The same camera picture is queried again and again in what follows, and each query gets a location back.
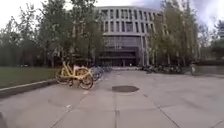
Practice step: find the row of parked bicycles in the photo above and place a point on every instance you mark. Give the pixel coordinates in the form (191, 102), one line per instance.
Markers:
(163, 69)
(98, 71)

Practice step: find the dark round manhole cover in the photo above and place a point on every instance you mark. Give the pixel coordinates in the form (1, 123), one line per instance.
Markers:
(125, 88)

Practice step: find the large curved grey building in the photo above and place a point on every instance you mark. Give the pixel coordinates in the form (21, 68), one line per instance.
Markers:
(125, 33)

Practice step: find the yellow bicycle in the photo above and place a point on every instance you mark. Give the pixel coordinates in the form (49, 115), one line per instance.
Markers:
(74, 75)

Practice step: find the grey concrete slab pavement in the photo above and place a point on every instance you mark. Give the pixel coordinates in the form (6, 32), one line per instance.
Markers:
(140, 106)

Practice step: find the row of trees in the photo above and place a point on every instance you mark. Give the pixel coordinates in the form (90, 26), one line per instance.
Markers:
(56, 36)
(173, 36)

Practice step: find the person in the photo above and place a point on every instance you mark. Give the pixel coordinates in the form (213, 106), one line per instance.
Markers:
(192, 68)

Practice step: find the grass lawn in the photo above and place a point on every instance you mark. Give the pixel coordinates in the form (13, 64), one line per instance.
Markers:
(23, 75)

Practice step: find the grey stone kerb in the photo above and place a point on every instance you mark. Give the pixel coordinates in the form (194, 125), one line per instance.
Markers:
(23, 88)

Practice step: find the grass strip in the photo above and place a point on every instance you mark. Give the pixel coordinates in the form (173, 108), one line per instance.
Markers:
(211, 70)

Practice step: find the group of trees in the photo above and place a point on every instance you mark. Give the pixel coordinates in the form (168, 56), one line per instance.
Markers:
(213, 46)

